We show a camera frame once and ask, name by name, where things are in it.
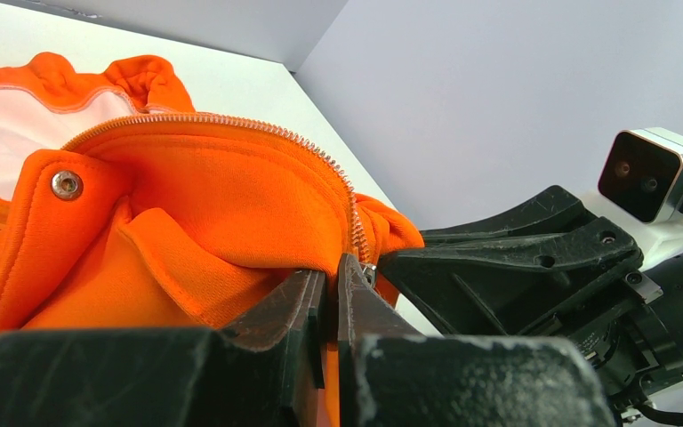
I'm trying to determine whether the orange zip-up jacket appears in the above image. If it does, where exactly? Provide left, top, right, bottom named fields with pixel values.
left=0, top=46, right=426, bottom=427

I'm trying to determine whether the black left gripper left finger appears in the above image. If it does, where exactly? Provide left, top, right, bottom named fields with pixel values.
left=0, top=270, right=325, bottom=426

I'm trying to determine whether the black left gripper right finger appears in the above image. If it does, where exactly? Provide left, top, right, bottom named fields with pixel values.
left=337, top=254, right=615, bottom=426

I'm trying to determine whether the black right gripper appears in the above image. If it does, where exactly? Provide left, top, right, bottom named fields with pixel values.
left=378, top=218, right=683, bottom=413

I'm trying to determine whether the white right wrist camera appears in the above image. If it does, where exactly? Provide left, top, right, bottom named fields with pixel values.
left=598, top=127, right=683, bottom=224

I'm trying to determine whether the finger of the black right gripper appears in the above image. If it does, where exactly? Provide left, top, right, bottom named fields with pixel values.
left=421, top=185, right=596, bottom=246

